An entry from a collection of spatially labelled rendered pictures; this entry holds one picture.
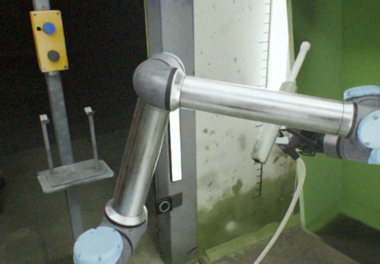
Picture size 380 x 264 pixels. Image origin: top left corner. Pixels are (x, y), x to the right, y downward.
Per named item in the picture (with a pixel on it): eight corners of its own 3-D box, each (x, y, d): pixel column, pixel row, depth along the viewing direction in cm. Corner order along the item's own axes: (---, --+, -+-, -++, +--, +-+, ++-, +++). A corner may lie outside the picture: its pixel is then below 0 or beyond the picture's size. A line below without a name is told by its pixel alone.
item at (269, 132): (290, 187, 132) (256, 155, 119) (278, 184, 136) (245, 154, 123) (333, 76, 147) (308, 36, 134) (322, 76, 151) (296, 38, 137)
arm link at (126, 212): (88, 253, 133) (133, 50, 102) (108, 224, 149) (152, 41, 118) (128, 269, 132) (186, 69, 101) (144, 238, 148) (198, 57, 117)
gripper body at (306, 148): (298, 155, 127) (331, 160, 117) (285, 143, 121) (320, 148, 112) (306, 135, 129) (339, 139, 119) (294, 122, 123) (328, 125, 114)
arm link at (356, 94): (387, 91, 94) (390, 136, 98) (376, 79, 104) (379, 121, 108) (346, 97, 96) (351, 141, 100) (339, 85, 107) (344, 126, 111)
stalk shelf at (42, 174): (98, 159, 203) (98, 157, 202) (112, 176, 185) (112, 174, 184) (38, 174, 188) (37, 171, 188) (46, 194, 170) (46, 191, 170)
